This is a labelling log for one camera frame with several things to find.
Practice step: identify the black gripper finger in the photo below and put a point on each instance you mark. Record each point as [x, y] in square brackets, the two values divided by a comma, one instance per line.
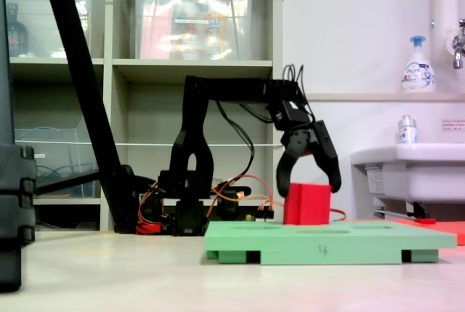
[285, 174]
[328, 155]

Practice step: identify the red cross columnar block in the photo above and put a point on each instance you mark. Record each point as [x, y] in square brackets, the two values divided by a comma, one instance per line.
[309, 204]

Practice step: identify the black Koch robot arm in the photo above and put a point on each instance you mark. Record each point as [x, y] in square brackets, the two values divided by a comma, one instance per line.
[192, 108]

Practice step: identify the green shape hole board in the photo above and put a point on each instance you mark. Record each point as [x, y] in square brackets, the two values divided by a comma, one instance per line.
[327, 243]

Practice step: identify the large orange flat block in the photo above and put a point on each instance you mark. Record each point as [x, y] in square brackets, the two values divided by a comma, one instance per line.
[378, 220]

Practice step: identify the small orange flat block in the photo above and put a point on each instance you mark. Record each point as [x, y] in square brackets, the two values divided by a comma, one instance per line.
[454, 233]

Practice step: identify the white sink sticker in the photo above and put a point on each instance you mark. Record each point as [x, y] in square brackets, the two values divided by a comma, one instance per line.
[376, 181]

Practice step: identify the black table clamp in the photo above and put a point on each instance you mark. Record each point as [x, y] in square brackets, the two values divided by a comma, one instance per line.
[232, 206]

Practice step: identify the beige shelf unit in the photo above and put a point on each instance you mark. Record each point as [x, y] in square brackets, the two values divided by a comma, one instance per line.
[276, 54]

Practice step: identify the small clear bottle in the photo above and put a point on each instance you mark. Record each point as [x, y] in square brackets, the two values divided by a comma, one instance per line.
[407, 132]

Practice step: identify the large clear plastic bin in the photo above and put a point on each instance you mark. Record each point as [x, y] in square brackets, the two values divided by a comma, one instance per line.
[239, 35]

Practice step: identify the white sink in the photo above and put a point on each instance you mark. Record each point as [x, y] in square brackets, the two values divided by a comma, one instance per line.
[428, 174]

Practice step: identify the small red flat piece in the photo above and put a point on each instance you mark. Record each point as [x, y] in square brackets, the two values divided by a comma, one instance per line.
[425, 221]

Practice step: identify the orange bottle with pink cap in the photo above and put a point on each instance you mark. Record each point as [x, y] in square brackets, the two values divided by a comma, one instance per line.
[215, 28]

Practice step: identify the white soap pump bottle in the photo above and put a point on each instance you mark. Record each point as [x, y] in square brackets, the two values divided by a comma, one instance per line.
[417, 72]

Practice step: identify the pink package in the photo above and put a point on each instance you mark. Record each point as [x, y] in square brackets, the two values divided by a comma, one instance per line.
[154, 35]

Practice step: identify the metal faucet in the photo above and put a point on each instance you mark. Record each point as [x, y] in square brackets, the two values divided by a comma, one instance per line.
[457, 46]

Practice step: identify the clear file tray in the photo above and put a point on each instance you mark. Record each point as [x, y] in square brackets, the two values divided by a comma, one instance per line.
[72, 152]

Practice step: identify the black tripod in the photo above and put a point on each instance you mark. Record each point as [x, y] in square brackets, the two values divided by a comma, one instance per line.
[80, 72]

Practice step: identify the small clear plastic bin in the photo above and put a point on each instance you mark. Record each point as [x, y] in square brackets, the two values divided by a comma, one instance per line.
[43, 35]

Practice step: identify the black notched tripod leg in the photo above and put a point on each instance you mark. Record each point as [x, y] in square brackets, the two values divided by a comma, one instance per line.
[11, 199]

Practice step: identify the dark glass bottle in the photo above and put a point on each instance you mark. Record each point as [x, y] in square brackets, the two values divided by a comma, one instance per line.
[16, 35]

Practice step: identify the red printed wall label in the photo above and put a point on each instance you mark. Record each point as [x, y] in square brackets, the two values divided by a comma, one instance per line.
[454, 125]

